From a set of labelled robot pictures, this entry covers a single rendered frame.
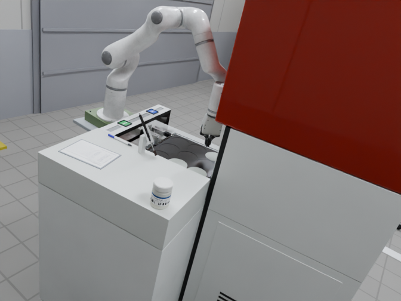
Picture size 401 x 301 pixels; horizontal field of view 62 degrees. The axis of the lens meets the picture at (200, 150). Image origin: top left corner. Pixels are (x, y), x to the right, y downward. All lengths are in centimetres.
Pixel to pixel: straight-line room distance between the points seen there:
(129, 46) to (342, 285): 147
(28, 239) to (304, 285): 173
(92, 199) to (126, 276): 35
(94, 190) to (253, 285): 83
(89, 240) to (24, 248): 98
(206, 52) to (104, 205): 80
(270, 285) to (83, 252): 83
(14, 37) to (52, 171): 248
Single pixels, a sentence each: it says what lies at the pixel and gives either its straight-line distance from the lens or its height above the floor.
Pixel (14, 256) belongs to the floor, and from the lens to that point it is 241.
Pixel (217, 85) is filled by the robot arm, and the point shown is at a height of 129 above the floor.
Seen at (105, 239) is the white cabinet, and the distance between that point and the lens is 143.
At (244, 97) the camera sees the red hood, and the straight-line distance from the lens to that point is 127.
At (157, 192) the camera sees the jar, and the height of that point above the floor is 103.
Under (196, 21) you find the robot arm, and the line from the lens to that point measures 160.
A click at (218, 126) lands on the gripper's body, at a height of 109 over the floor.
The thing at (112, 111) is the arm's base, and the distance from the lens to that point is 200.
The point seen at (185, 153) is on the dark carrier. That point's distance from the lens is 173.
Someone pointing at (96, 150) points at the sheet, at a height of 97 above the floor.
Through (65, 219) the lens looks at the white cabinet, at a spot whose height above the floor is 70.
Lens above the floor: 172
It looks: 27 degrees down
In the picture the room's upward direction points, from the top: 14 degrees clockwise
